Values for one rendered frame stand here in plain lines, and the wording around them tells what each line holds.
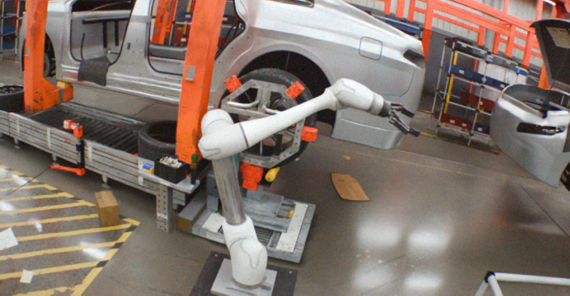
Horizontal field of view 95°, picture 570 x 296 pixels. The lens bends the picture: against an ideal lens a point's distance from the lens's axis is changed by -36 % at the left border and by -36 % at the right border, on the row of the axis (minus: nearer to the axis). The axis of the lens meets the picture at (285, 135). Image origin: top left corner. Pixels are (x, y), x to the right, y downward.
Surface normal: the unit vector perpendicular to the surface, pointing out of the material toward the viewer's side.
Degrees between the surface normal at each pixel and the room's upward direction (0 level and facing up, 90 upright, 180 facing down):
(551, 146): 89
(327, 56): 90
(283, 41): 90
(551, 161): 93
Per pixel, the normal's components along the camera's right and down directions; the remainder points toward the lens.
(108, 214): 0.61, 0.35
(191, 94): -0.18, 0.29
